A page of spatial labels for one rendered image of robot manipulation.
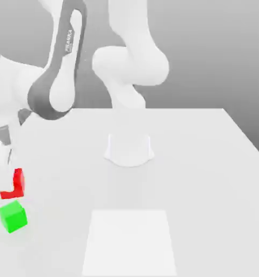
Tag small green cube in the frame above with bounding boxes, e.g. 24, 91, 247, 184
0, 200, 29, 234

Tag small red cube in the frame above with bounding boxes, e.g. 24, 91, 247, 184
0, 168, 25, 200

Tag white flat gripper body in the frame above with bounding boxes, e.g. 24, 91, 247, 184
0, 147, 14, 174

